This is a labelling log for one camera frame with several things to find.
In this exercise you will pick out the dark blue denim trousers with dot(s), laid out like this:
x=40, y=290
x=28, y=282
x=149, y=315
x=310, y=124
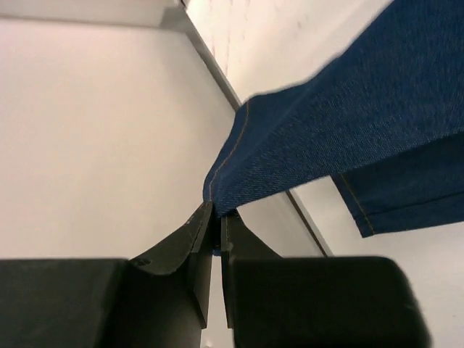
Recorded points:
x=366, y=93

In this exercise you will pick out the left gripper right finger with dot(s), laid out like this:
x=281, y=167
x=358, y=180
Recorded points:
x=274, y=301

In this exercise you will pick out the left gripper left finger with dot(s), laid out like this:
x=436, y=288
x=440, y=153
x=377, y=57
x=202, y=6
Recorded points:
x=157, y=299

